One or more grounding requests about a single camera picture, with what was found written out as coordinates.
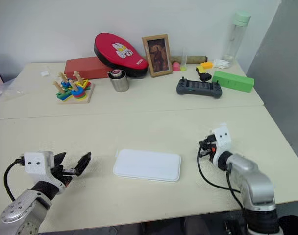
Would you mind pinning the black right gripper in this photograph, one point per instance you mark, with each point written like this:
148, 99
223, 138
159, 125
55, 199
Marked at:
208, 147

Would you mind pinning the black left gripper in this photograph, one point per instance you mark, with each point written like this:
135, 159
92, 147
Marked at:
62, 175

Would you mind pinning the white plastic case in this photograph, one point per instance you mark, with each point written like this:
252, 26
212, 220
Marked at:
147, 165

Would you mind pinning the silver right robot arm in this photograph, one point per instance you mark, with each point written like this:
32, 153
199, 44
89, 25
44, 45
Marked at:
254, 181

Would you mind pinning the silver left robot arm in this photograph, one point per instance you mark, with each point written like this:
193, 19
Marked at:
24, 210

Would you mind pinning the red black oval pad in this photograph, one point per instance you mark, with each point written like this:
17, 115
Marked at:
118, 52

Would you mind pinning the grey handheld game controller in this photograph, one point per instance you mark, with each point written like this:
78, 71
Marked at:
199, 88

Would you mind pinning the small black block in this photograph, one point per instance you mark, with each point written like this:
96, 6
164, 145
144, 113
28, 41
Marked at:
205, 77

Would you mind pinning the wooden shape stacking toy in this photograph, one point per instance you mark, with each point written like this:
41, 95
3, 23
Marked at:
74, 91

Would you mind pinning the green rectangular box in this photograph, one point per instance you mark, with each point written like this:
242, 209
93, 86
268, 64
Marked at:
233, 80

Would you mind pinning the yellow sponge block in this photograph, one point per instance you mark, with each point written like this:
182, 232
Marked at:
200, 69

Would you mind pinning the orange yellow block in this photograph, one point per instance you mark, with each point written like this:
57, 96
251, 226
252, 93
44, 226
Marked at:
207, 64

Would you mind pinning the crumpled white tissue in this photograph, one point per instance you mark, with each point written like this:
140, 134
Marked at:
222, 63

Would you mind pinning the small pink toy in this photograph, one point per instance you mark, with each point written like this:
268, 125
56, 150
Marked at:
176, 66

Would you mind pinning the brown rolled stick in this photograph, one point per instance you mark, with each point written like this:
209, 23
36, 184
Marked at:
195, 59

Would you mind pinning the clear test tube green base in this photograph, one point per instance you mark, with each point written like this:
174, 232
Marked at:
184, 60

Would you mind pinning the clear plastic bag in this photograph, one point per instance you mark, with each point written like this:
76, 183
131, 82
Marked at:
26, 83

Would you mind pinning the stainless steel cup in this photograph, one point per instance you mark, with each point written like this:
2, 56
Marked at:
120, 84

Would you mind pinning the small white label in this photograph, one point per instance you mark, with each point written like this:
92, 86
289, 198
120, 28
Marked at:
44, 73

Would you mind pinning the red rectangular box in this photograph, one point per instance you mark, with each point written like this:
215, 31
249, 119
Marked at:
82, 68

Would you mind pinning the pink tape roll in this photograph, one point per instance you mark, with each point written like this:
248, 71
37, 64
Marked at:
116, 73

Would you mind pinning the clear bottle with green lid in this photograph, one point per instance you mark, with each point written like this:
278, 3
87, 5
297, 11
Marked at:
234, 39

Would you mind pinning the black rounded shape under table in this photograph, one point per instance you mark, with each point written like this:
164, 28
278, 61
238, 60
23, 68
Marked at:
292, 226

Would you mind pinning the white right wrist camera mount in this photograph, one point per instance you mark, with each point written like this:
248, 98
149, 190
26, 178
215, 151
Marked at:
223, 142

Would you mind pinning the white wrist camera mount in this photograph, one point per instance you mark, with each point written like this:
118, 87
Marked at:
223, 142
37, 164

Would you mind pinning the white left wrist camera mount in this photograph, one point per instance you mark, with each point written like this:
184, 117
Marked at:
37, 164

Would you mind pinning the wooden picture frame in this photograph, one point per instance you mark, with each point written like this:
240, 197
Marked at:
158, 55

